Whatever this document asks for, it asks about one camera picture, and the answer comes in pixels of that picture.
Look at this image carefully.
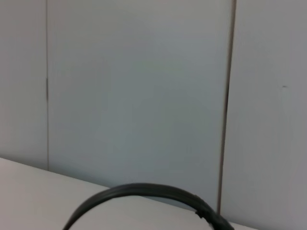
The dark round teapot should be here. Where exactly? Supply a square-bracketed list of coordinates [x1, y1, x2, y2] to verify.
[62, 183, 235, 230]

